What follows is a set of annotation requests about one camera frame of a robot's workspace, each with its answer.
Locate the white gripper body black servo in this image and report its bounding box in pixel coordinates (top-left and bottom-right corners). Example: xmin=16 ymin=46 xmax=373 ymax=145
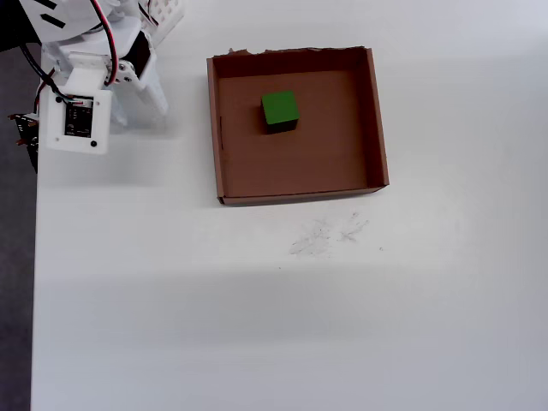
xmin=42 ymin=27 xmax=155 ymax=82

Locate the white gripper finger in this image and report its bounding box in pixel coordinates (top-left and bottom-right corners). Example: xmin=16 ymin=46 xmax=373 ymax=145
xmin=119 ymin=63 xmax=169 ymax=125
xmin=110 ymin=90 xmax=129 ymax=128

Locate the green cube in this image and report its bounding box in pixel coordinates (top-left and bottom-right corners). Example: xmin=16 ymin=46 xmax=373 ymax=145
xmin=260 ymin=89 xmax=300 ymax=135

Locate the brown cardboard box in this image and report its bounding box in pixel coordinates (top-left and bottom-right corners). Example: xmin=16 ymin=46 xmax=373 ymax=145
xmin=206 ymin=45 xmax=390 ymax=207

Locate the black motor controller board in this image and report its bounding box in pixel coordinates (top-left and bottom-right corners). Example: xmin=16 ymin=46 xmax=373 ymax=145
xmin=7 ymin=111 xmax=40 ymax=173

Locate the red black servo cable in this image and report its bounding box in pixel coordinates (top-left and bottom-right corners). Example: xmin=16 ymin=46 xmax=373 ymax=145
xmin=137 ymin=0 xmax=158 ymax=32
xmin=89 ymin=0 xmax=119 ymax=85

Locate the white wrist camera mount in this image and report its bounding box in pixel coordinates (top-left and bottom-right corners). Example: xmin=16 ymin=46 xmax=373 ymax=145
xmin=38 ymin=51 xmax=113 ymax=156

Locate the black camera cable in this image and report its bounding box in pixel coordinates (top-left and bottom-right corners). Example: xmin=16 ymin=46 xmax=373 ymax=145
xmin=19 ymin=42 xmax=65 ymax=102

